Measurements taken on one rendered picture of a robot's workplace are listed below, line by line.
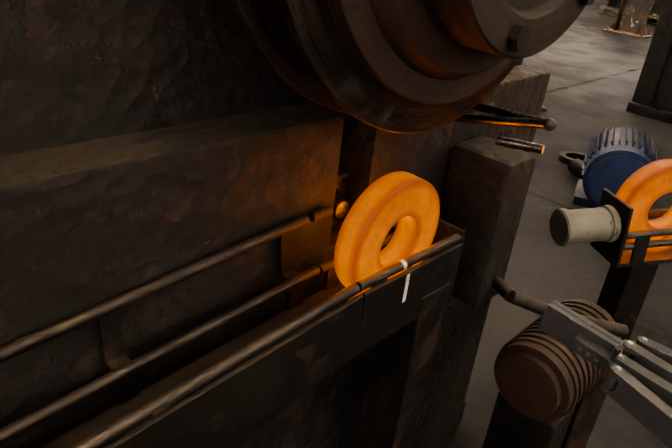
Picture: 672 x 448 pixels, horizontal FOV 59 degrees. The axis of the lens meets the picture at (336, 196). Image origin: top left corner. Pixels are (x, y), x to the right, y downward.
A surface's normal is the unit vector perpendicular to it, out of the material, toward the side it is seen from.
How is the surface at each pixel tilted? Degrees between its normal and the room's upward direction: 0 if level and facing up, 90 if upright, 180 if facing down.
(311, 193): 90
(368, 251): 91
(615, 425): 0
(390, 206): 91
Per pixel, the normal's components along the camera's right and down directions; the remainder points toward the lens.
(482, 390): 0.10, -0.90
